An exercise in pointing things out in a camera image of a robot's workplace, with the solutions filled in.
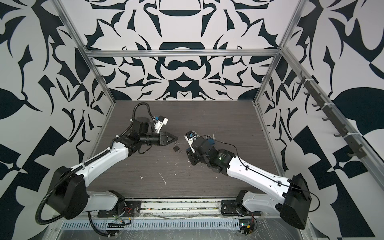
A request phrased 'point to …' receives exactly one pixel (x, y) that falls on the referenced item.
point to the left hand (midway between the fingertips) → (177, 136)
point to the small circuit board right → (246, 226)
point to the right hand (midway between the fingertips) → (189, 149)
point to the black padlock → (176, 148)
